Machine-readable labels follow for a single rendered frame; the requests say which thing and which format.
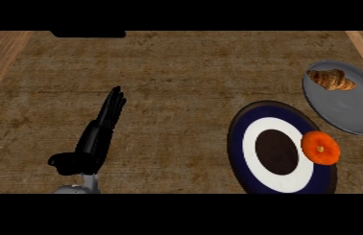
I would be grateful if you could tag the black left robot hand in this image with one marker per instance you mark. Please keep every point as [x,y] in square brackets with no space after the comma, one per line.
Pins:
[96,138]

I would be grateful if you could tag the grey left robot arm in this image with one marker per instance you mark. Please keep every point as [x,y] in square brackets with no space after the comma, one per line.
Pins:
[84,185]

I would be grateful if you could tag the blue and white pan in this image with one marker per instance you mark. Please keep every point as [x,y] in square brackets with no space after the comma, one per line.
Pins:
[279,149]

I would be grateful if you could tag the grey plate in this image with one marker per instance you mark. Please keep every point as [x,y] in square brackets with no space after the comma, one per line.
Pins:
[338,104]

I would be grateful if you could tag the brown croissant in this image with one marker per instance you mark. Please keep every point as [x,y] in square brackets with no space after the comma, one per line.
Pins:
[330,79]

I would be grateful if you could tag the orange round fruit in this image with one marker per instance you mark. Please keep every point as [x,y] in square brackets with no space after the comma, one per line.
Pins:
[320,148]

